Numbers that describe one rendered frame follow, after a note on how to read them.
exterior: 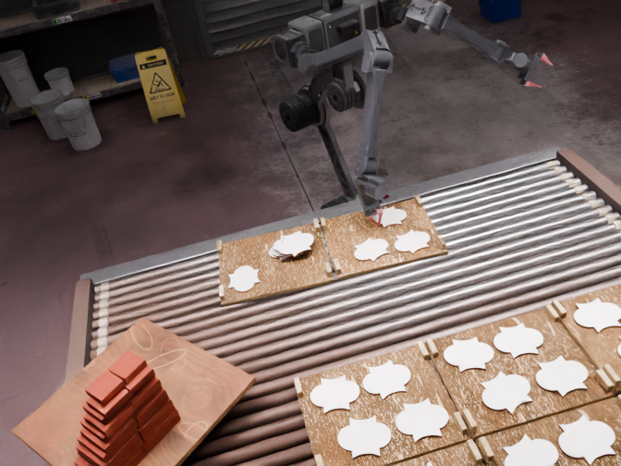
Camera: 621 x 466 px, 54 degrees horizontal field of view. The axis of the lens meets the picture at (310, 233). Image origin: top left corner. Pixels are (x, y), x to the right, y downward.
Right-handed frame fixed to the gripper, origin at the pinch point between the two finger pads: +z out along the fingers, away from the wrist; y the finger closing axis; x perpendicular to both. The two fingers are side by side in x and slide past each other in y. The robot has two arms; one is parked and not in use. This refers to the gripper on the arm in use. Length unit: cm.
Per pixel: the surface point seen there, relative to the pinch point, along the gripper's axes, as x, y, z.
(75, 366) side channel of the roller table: 110, -45, -21
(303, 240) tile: 28.4, -7.9, -8.4
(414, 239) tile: -10.5, -16.1, 2.6
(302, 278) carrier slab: 32.3, -23.9, -4.8
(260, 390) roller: 52, -68, -7
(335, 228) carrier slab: 16.1, 0.7, -1.7
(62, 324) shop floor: 194, 85, 59
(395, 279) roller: 1.4, -32.3, 3.2
